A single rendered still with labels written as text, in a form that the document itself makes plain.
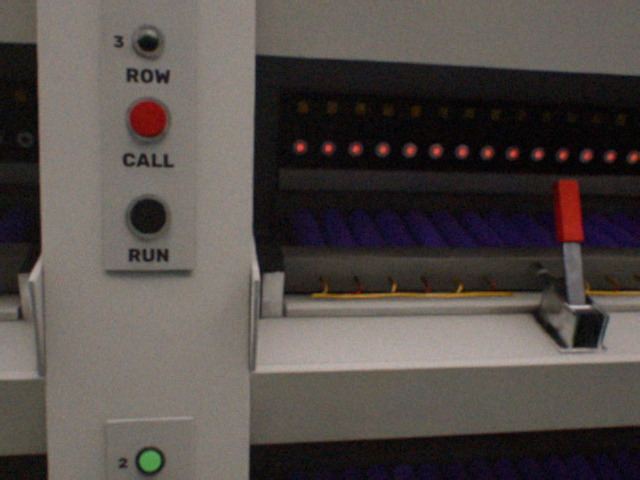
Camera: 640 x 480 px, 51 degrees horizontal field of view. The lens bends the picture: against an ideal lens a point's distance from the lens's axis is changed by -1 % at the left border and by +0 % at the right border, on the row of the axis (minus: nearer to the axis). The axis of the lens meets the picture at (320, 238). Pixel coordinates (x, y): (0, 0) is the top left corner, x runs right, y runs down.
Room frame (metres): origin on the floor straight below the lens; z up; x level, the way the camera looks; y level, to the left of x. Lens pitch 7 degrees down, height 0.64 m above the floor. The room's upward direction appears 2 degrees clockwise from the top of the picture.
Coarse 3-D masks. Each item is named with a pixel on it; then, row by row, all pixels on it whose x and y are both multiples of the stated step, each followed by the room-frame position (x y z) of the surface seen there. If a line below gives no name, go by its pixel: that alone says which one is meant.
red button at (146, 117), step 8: (144, 104) 0.30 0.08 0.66; (152, 104) 0.30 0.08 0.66; (136, 112) 0.30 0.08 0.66; (144, 112) 0.30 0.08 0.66; (152, 112) 0.30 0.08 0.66; (160, 112) 0.30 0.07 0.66; (136, 120) 0.30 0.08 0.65; (144, 120) 0.30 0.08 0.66; (152, 120) 0.30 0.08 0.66; (160, 120) 0.30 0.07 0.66; (136, 128) 0.30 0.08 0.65; (144, 128) 0.30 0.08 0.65; (152, 128) 0.30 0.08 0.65; (160, 128) 0.30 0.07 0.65; (144, 136) 0.30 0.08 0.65; (152, 136) 0.30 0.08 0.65
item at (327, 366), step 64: (320, 128) 0.49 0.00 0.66; (384, 128) 0.50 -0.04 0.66; (448, 128) 0.51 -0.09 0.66; (512, 128) 0.52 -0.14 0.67; (576, 128) 0.52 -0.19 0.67; (320, 192) 0.50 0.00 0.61; (448, 192) 0.52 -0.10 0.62; (512, 192) 0.53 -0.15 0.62; (576, 192) 0.38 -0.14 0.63; (256, 256) 0.33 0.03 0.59; (320, 256) 0.39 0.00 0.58; (384, 256) 0.40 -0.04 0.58; (448, 256) 0.40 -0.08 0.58; (512, 256) 0.41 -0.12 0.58; (576, 256) 0.37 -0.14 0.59; (256, 320) 0.31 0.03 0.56; (320, 320) 0.37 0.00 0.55; (384, 320) 0.37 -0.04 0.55; (448, 320) 0.38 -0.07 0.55; (512, 320) 0.38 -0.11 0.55; (576, 320) 0.35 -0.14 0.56; (256, 384) 0.32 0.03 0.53; (320, 384) 0.32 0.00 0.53; (384, 384) 0.33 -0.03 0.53; (448, 384) 0.34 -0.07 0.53; (512, 384) 0.34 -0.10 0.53; (576, 384) 0.35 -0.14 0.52
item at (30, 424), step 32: (0, 160) 0.46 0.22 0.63; (32, 256) 0.35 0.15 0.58; (32, 288) 0.29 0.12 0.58; (32, 320) 0.29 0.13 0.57; (0, 352) 0.31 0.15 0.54; (32, 352) 0.32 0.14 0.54; (0, 384) 0.30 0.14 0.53; (32, 384) 0.30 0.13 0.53; (0, 416) 0.30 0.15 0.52; (32, 416) 0.30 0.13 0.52; (0, 448) 0.31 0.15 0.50; (32, 448) 0.31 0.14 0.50
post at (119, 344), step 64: (64, 0) 0.30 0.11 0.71; (64, 64) 0.30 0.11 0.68; (64, 128) 0.30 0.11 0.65; (64, 192) 0.30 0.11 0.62; (64, 256) 0.30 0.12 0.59; (64, 320) 0.30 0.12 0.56; (128, 320) 0.30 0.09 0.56; (192, 320) 0.31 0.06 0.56; (64, 384) 0.30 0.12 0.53; (128, 384) 0.31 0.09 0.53; (192, 384) 0.31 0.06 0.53; (64, 448) 0.30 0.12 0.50
